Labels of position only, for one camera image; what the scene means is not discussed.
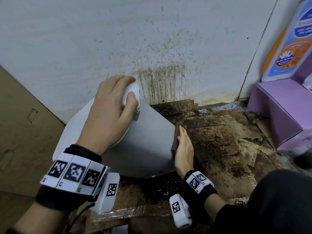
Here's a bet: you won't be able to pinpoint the person's right hand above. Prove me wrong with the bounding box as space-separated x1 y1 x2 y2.
174 125 195 180

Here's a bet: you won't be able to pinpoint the person's left hand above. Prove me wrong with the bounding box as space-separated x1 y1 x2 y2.
76 75 140 157

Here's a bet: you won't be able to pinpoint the brown cleaning cloth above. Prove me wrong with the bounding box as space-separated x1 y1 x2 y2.
170 123 181 167

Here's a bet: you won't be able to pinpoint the white pedal trash bin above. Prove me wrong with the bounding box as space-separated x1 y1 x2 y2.
52 83 186 179

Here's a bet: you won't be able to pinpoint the person's left forearm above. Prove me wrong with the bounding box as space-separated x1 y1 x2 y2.
5 201 71 234

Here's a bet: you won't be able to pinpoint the person's right forearm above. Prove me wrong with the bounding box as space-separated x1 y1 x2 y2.
203 193 244 234

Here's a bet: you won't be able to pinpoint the person's black trousers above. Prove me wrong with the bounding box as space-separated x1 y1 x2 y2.
241 169 312 234

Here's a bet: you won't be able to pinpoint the stained brown cardboard floor sheet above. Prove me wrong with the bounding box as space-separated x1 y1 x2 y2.
71 99 286 234

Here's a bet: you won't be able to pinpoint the black right wristband white markers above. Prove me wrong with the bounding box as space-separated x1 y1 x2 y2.
181 170 218 211

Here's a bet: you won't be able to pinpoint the black wristband white markers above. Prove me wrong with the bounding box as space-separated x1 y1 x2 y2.
181 170 218 211
35 144 110 213

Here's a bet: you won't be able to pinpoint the black left wristband white markers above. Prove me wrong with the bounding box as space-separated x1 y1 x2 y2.
35 144 110 213

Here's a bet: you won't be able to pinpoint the tan cardboard panel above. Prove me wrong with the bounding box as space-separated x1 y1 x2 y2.
0 65 66 234

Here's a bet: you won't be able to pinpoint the purple display box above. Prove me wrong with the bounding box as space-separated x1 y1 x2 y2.
246 67 312 151

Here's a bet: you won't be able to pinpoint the white bottle blue orange label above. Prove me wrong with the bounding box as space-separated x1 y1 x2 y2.
261 0 312 83

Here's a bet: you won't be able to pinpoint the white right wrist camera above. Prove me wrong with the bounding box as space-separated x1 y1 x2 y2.
169 194 193 229

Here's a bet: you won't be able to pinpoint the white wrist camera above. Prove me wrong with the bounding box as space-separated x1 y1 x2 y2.
169 194 193 229
91 172 121 215

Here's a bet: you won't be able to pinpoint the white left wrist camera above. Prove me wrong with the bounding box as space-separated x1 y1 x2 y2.
91 172 121 215

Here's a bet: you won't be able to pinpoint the black left camera cable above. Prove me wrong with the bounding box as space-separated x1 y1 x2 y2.
65 202 96 234

